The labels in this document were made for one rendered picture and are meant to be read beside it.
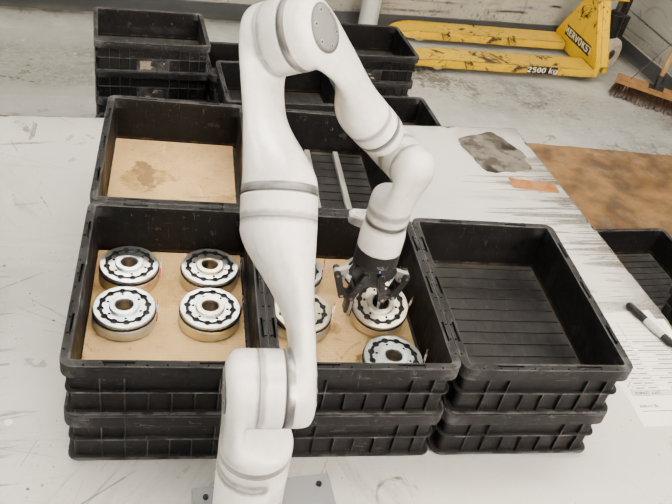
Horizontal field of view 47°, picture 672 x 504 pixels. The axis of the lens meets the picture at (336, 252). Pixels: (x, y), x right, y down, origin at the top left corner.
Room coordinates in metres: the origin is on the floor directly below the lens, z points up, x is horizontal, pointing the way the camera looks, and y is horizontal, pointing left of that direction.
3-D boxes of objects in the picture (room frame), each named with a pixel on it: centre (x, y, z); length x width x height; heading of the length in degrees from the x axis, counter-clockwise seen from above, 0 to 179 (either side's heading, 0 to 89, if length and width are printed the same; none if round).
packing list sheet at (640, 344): (1.22, -0.70, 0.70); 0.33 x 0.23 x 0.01; 21
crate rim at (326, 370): (1.01, -0.04, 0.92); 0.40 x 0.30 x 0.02; 15
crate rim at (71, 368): (0.93, 0.25, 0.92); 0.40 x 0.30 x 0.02; 15
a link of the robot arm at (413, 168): (1.02, -0.08, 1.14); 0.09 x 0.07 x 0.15; 38
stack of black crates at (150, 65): (2.61, 0.82, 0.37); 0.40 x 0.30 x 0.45; 111
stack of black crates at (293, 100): (2.38, 0.31, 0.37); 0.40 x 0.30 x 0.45; 111
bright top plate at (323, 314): (0.99, 0.04, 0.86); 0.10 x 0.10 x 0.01
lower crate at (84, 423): (0.93, 0.25, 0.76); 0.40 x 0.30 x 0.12; 15
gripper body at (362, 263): (1.03, -0.07, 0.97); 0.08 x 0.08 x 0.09
